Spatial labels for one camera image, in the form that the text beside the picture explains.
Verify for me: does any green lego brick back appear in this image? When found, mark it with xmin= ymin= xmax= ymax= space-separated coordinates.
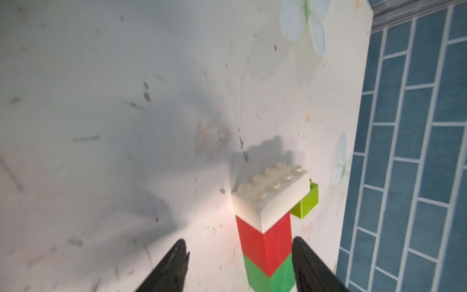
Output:
xmin=243 ymin=254 xmax=296 ymax=292

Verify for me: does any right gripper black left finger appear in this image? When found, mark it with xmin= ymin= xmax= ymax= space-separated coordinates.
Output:
xmin=135 ymin=238 xmax=190 ymax=292

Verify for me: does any lime green lego brick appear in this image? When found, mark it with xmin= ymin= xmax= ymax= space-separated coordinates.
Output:
xmin=290 ymin=180 xmax=319 ymax=219

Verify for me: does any red lego brick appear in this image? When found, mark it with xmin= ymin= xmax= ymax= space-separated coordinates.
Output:
xmin=236 ymin=213 xmax=293 ymax=276

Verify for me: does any white long lego brick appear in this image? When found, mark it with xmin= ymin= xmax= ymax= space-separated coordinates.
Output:
xmin=232 ymin=162 xmax=310 ymax=234

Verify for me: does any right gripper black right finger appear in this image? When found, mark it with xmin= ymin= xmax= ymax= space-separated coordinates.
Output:
xmin=292 ymin=237 xmax=349 ymax=292

